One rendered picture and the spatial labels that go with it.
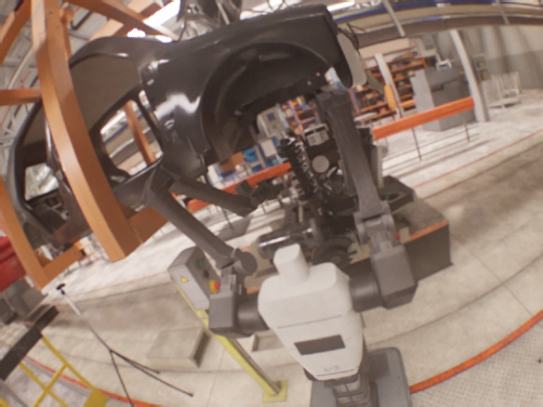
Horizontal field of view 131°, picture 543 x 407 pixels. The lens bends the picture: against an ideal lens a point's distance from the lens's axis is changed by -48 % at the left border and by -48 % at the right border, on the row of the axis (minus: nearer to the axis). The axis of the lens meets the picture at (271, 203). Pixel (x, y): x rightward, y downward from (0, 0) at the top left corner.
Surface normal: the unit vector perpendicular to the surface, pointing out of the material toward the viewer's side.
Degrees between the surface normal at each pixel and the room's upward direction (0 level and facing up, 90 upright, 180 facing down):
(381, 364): 0
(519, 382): 0
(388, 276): 30
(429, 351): 0
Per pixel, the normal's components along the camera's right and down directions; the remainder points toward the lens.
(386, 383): -0.39, -0.88
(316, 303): -0.16, 0.36
